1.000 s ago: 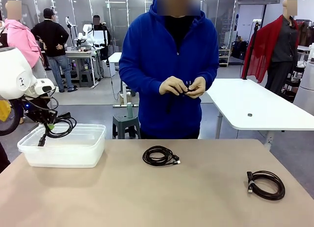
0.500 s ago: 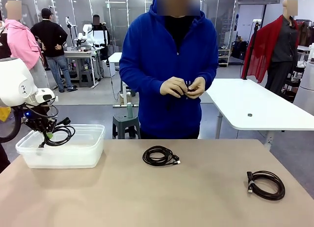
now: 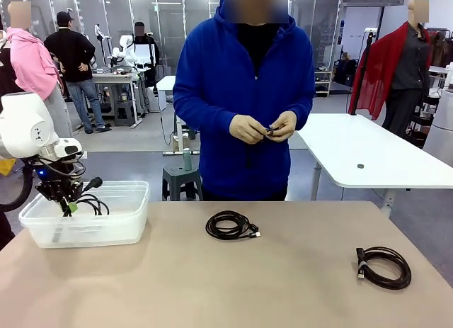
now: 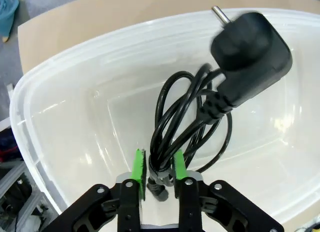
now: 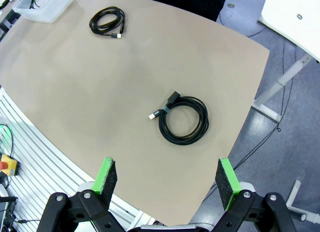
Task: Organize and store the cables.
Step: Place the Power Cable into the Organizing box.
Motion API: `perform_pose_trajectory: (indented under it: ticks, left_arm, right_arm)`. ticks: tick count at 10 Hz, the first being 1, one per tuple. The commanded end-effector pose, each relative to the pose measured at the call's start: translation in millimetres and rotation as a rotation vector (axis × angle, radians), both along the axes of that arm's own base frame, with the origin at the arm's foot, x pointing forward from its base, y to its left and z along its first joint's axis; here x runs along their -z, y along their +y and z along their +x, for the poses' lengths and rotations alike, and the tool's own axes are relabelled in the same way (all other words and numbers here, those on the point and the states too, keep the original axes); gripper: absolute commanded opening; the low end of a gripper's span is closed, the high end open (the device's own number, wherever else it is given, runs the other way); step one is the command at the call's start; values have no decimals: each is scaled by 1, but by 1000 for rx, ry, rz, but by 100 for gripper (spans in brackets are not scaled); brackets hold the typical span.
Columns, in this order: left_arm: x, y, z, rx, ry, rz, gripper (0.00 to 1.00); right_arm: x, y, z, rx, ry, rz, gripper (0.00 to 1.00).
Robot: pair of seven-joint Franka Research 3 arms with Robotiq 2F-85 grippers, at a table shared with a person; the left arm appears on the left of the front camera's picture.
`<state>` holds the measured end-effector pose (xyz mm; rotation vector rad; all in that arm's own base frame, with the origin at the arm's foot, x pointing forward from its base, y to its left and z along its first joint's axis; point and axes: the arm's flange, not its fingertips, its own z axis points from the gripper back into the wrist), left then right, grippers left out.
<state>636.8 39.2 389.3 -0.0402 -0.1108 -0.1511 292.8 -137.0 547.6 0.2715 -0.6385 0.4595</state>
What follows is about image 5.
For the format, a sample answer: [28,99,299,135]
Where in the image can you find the thin black cable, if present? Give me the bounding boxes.
[27,0,62,10]

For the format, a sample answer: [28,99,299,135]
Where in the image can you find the white aluminium base frame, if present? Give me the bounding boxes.
[0,85,161,232]

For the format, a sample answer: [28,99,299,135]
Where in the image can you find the yellow emergency stop box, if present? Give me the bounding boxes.
[0,153,19,177]

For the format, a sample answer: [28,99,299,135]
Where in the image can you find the person in blue hoodie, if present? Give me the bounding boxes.
[149,0,228,23]

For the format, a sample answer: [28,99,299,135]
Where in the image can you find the grey metal table foot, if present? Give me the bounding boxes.
[287,179,315,222]

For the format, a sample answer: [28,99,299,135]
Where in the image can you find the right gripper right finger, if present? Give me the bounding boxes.
[212,157,298,232]

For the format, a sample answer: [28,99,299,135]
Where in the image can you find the black floor cable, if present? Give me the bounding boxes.
[233,26,301,171]

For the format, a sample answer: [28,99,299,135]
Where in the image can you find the clear plastic storage container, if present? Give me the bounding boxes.
[11,0,75,24]

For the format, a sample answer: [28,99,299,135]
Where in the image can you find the white table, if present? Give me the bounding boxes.
[251,0,320,123]

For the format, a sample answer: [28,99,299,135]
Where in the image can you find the black USB extension cable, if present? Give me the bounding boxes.
[149,91,210,145]

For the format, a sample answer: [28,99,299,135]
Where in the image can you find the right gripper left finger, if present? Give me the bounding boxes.
[36,156,131,232]

